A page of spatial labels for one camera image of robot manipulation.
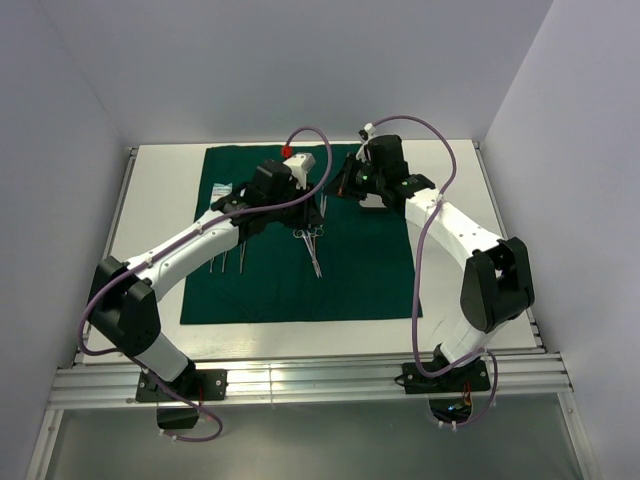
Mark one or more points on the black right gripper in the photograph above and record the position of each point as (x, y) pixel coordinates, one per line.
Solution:
(350, 176)

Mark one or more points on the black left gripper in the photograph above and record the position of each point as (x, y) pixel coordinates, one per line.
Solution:
(304, 214)

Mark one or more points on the steel surgical scissors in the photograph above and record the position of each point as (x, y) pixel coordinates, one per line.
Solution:
(301, 234)

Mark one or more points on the metal surgical kit tray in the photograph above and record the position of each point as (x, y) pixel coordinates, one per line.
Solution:
(372, 202)

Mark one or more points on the dark green surgical cloth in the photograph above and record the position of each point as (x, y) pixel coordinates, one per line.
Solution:
(367, 274)

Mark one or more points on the curved tip steel tweezers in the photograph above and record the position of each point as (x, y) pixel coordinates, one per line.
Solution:
(242, 256)

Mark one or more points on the white gauze packet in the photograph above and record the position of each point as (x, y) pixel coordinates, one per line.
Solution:
(219, 191)

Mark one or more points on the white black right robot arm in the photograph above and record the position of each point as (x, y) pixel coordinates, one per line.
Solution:
(497, 285)

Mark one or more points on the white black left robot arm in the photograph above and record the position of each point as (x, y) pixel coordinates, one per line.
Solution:
(124, 296)

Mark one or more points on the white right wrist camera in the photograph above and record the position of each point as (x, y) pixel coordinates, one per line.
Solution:
(367, 133)

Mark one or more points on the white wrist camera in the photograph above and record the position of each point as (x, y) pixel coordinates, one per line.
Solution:
(300, 165)
(367, 133)

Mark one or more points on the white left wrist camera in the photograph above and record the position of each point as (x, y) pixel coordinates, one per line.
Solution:
(300, 165)

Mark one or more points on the aluminium table edge rail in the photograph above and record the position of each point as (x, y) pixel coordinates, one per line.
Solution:
(85, 330)

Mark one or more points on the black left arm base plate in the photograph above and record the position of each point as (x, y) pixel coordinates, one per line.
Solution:
(197, 385)

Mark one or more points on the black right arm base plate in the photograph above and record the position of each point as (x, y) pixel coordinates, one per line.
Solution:
(472, 377)

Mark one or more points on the aluminium front frame rail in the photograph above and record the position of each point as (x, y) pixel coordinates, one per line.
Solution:
(312, 380)

